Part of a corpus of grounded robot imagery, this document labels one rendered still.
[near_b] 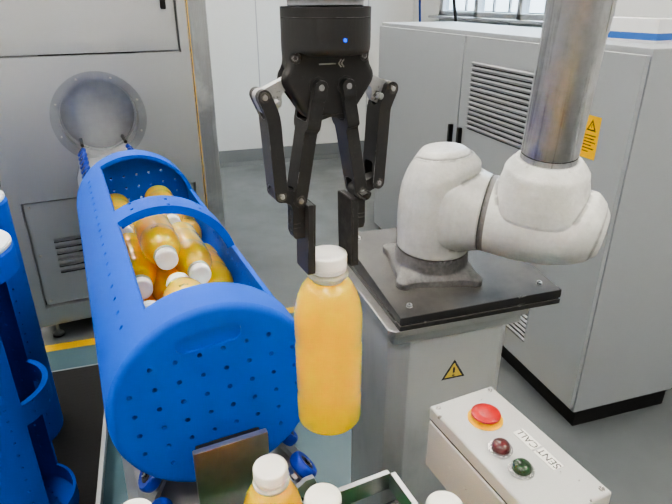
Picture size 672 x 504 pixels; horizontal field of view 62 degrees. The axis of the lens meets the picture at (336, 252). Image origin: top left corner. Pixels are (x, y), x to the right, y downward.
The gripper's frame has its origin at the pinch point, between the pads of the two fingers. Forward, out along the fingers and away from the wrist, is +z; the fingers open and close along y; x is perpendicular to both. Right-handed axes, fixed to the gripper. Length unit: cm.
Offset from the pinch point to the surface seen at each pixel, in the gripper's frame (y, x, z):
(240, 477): 8.3, -11.0, 38.5
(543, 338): -140, -96, 108
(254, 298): 2.8, -17.6, 15.4
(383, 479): -9.9, -3.9, 40.2
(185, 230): 4, -63, 22
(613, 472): -136, -50, 138
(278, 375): 0.8, -15.4, 27.0
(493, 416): -20.2, 4.5, 26.3
